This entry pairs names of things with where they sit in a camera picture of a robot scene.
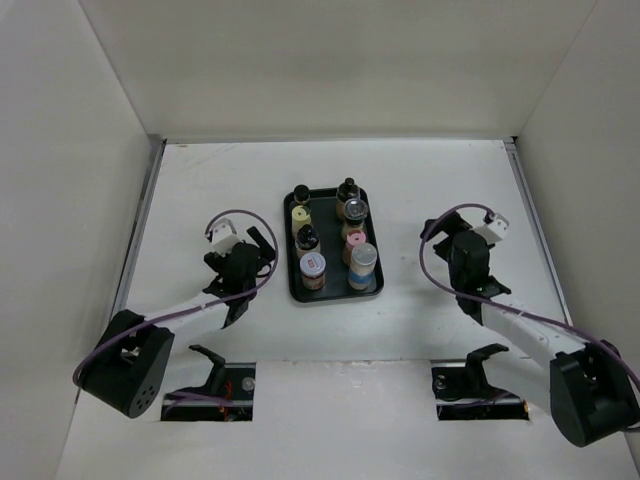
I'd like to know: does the black top grinder bottle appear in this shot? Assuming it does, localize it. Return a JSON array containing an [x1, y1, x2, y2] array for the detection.
[[295, 224, 321, 258]]

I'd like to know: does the white cap dark spice jar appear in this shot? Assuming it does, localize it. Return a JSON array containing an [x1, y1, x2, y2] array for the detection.
[[299, 252, 326, 291]]

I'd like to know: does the yellow cap seasoning shaker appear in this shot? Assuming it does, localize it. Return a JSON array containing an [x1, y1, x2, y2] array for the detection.
[[291, 205, 312, 235]]

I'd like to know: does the small brown spice bottle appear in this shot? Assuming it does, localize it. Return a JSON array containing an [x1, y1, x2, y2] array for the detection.
[[293, 184, 310, 206]]

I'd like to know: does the pink cap seasoning shaker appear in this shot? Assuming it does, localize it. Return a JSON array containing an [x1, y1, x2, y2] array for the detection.
[[342, 230, 367, 266]]

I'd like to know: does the blue label silver cap jar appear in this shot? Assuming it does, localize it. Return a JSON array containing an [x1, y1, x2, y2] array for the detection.
[[348, 242, 378, 290]]

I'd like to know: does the black cap pepper grinder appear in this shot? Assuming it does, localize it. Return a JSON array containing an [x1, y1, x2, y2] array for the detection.
[[341, 198, 369, 239]]

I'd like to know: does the small dark cap bottle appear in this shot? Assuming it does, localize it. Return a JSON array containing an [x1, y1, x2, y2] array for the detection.
[[336, 177, 360, 220]]

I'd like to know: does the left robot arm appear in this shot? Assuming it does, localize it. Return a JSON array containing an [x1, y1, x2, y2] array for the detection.
[[72, 219, 278, 419]]

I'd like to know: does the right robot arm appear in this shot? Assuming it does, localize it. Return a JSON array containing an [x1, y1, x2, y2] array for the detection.
[[420, 207, 639, 447]]

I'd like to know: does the black rectangular tray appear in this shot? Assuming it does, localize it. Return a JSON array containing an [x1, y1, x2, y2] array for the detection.
[[283, 187, 384, 303]]

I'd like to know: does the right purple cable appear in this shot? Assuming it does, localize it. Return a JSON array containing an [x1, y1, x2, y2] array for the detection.
[[418, 202, 640, 407]]

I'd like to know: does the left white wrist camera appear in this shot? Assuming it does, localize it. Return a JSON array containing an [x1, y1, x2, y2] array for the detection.
[[205, 218, 240, 256]]

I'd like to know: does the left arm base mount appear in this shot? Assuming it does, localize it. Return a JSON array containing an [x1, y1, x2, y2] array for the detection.
[[160, 344, 257, 423]]

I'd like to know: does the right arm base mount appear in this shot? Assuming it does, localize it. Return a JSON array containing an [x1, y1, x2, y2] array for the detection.
[[431, 343, 529, 421]]

